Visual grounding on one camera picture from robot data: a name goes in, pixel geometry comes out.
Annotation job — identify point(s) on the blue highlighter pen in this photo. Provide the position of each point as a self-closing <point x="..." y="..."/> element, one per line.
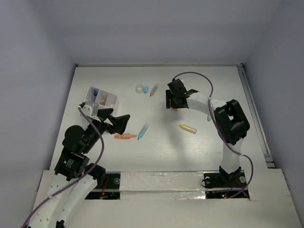
<point x="142" y="131"/>

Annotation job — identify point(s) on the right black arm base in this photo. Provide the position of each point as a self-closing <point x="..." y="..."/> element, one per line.
<point x="220" y="185"/>

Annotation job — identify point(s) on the yellow highlighter pen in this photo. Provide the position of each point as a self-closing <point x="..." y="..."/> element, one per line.
<point x="188" y="128"/>

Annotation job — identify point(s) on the orange tip clear highlighter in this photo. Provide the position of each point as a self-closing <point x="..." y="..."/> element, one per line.
<point x="154" y="89"/>

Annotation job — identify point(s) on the silver taped front board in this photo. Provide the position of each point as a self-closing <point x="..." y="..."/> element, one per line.
<point x="173" y="185"/>

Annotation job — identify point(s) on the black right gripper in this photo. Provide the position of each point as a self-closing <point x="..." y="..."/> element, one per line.
<point x="170" y="102"/>

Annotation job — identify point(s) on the orange highlighter pen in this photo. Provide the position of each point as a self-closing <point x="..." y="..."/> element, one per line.
<point x="125" y="136"/>

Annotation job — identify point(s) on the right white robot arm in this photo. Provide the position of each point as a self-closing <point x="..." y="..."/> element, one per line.
<point x="228" y="117"/>

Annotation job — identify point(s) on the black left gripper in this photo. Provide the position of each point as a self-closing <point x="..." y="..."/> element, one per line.
<point x="119" y="123"/>

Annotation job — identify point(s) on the blue cap spray bottle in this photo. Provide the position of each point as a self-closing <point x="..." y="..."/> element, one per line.
<point x="95" y="92"/>

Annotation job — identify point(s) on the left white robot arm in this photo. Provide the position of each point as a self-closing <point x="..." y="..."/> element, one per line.
<point x="74" y="176"/>

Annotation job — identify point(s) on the white compartment organizer box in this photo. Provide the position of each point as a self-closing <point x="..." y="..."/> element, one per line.
<point x="111" y="100"/>

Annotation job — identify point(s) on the clear tape roll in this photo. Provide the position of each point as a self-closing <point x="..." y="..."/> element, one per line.
<point x="139" y="89"/>

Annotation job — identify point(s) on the blue highlighter cap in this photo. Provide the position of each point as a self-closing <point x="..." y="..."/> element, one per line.
<point x="145" y="89"/>

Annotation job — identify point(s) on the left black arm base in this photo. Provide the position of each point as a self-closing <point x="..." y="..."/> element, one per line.
<point x="109" y="190"/>

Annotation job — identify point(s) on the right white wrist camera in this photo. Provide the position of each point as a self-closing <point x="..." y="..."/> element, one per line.
<point x="181" y="79"/>

